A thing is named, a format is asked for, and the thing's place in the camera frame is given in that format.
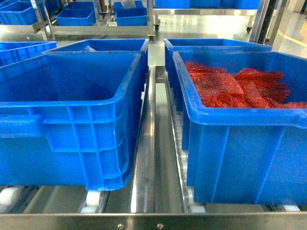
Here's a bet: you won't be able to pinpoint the blue bin behind empty bin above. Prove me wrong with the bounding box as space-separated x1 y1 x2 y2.
43 38 149 83

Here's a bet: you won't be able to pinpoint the stainless steel roller shelf rack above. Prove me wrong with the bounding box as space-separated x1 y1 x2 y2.
0 33 307 230

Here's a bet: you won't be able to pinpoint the empty blue plastic bin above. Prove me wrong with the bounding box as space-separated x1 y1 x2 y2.
0 52 144 191

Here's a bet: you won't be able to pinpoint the blue bin behind red bin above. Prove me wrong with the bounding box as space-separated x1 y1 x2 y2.
164 38 272 112

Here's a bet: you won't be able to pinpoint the blue bin with red parts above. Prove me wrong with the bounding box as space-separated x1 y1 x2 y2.
173 51 307 206

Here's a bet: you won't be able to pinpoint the red bubble wrap bags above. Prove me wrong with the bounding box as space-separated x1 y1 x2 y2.
185 61 307 109

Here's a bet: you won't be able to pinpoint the far stainless steel rack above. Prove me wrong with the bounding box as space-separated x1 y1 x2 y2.
0 0 287 43

